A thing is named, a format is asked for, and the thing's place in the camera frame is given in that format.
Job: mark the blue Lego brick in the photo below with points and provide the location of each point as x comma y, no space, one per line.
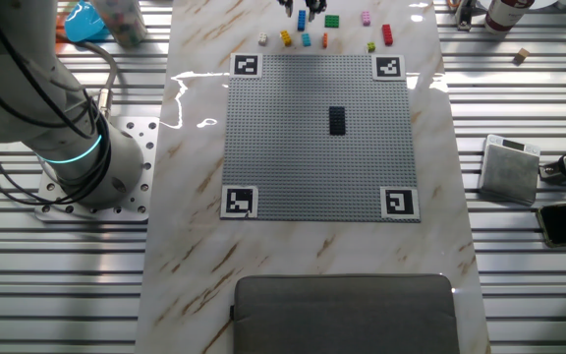
301,20

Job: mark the metal robot mounting plate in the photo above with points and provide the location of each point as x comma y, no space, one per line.
140,147

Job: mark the cyan Lego brick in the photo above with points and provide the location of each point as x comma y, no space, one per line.
306,40

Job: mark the wooden block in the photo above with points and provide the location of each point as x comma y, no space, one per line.
521,56

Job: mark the yellow Lego brick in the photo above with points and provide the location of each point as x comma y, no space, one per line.
286,38

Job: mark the black Lego plate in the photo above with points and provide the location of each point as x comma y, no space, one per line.
337,120

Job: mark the orange Lego brick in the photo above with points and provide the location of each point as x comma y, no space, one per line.
325,40

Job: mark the black white fiducial marker tag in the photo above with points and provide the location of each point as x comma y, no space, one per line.
246,66
239,201
388,68
400,202

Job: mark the grey Lego baseplate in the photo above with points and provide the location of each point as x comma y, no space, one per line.
288,147

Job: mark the red white can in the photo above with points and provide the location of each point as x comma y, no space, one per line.
506,15

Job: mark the orange toy shovel green shaft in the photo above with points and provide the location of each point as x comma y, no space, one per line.
60,37

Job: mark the green square Lego plate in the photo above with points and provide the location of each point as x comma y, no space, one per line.
331,21

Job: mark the white Lego brick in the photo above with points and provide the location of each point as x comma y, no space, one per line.
262,39

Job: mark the grey fabric pad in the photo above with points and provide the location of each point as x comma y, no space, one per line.
344,314

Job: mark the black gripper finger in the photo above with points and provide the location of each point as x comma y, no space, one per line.
288,7
315,7

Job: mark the silver digital scale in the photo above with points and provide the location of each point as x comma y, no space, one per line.
509,172

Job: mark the lime small Lego brick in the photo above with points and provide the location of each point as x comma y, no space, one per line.
371,46

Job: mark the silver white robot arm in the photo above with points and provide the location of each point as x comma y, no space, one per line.
8,74

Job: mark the red Lego brick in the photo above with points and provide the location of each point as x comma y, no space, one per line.
387,34

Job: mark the pink Lego brick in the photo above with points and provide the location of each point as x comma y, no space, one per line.
365,18

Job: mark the clear plastic cup with lid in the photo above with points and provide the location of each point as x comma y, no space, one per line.
121,22

